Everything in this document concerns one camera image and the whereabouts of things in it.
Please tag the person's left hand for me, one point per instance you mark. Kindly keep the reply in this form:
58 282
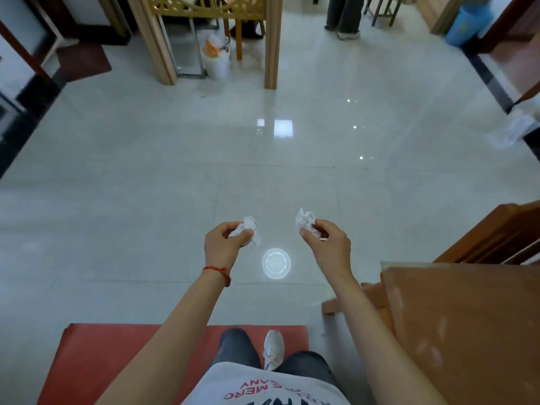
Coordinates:
219 248

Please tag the person's right hand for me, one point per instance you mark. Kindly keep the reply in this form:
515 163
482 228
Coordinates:
333 250

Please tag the person's left thumb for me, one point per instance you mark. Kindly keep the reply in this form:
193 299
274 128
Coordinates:
244 239

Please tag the person's right thumb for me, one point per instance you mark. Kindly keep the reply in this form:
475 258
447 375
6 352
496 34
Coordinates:
310 234

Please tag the white tissue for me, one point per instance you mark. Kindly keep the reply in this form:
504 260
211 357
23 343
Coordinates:
249 228
304 220

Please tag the person's left forearm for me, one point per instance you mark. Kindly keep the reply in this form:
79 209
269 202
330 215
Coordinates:
177 333

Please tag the person's right forearm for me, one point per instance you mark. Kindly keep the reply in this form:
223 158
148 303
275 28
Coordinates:
379 345

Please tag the blue jeans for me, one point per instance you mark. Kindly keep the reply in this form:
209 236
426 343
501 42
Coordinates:
236 347

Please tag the white sneaker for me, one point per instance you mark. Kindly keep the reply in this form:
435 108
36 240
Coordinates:
274 347

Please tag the white printed t-shirt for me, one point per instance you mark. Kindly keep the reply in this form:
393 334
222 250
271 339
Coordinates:
265 385

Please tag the brown wooden table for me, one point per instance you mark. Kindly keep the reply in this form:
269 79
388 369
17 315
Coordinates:
464 328

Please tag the white trash bin with bag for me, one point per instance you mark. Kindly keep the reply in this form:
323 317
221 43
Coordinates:
217 58

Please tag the brown wooden chair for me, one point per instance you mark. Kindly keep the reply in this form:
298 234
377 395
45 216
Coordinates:
498 231

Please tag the red floor mat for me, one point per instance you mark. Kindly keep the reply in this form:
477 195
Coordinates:
93 358

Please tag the light wooden lattice partition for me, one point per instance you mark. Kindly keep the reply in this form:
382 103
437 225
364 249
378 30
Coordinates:
273 42

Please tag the orange wooden chair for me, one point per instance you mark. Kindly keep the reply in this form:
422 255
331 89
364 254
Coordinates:
238 37

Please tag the white plastic bag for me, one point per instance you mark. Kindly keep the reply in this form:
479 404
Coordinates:
512 130

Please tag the dark wooden stool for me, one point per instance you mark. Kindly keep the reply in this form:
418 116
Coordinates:
384 6

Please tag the dark red doormat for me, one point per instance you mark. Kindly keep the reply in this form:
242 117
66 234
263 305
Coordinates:
82 61

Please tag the blue trash bin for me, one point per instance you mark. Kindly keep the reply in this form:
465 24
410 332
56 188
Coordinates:
468 23

